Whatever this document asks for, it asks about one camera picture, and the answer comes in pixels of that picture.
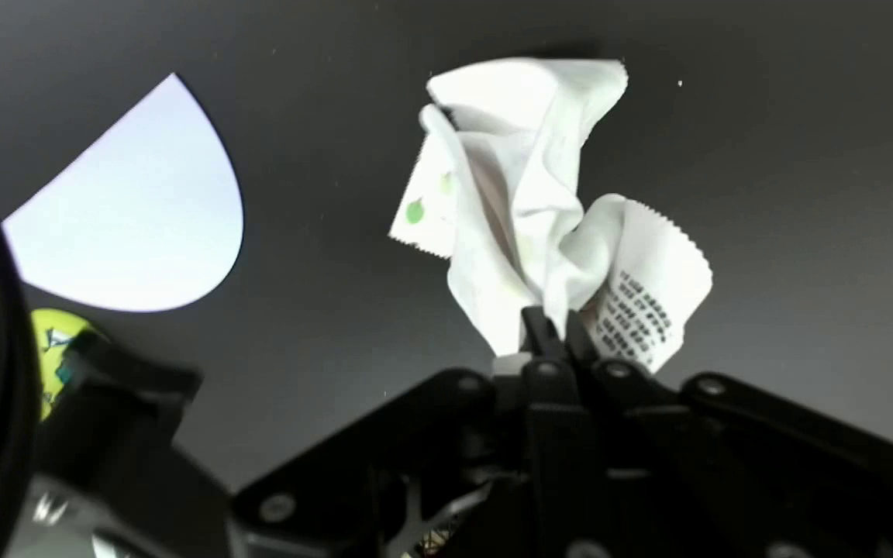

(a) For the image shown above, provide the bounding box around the white cloth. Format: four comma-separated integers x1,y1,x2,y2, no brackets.
388,54,719,378

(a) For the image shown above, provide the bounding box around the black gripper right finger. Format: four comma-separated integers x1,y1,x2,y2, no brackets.
563,308,893,558

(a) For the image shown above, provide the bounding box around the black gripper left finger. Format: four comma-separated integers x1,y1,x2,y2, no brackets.
227,303,614,558

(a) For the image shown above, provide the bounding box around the white round plate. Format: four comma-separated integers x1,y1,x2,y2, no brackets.
0,68,249,315

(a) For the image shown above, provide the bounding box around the yellow-green printed mug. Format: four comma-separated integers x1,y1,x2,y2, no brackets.
26,303,98,423

